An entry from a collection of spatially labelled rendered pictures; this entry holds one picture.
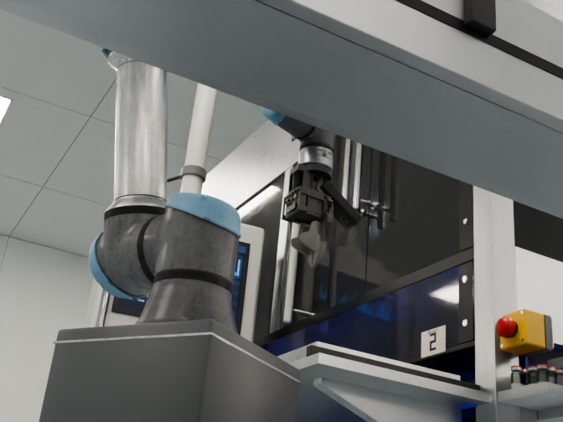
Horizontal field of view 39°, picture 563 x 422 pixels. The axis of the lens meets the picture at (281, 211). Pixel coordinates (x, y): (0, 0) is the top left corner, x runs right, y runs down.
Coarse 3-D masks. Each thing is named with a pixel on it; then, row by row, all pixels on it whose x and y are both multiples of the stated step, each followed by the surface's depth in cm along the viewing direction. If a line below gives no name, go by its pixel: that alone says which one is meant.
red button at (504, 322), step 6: (504, 318) 155; (510, 318) 156; (498, 324) 156; (504, 324) 154; (510, 324) 154; (498, 330) 155; (504, 330) 154; (510, 330) 154; (504, 336) 155; (510, 336) 155
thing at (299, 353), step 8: (312, 344) 149; (320, 344) 148; (328, 344) 149; (296, 352) 154; (304, 352) 151; (344, 352) 150; (352, 352) 151; (360, 352) 152; (288, 360) 156; (296, 360) 153; (384, 360) 154; (392, 360) 155; (416, 368) 157; (424, 368) 158; (448, 376) 160; (456, 376) 161
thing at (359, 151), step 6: (360, 144) 222; (360, 150) 222; (360, 156) 221; (360, 162) 220; (360, 168) 219; (360, 174) 219; (354, 180) 219; (360, 180) 218; (354, 186) 218; (360, 186) 217; (354, 192) 217; (360, 192) 217; (354, 198) 216; (360, 198) 216; (354, 204) 215; (366, 204) 217; (372, 204) 218
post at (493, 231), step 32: (480, 192) 178; (480, 224) 175; (512, 224) 175; (480, 256) 172; (512, 256) 171; (480, 288) 169; (512, 288) 168; (480, 320) 166; (480, 352) 164; (480, 384) 161; (480, 416) 158; (512, 416) 156
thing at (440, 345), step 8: (440, 328) 177; (424, 336) 181; (432, 336) 179; (440, 336) 176; (424, 344) 181; (432, 344) 178; (440, 344) 176; (424, 352) 180; (432, 352) 177; (440, 352) 175
